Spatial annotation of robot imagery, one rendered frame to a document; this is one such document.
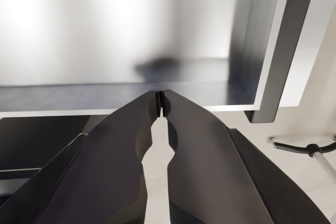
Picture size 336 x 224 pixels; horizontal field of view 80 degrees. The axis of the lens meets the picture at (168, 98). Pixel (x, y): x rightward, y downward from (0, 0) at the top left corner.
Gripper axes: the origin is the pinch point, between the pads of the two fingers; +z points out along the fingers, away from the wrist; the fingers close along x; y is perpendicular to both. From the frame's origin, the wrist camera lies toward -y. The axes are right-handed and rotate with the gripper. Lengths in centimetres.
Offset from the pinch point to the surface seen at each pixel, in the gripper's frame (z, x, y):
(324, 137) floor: 91, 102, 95
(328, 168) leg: 65, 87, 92
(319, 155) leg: 74, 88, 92
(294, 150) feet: 80, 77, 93
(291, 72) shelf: 3.7, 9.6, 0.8
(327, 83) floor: 91, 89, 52
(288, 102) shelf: 3.7, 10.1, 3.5
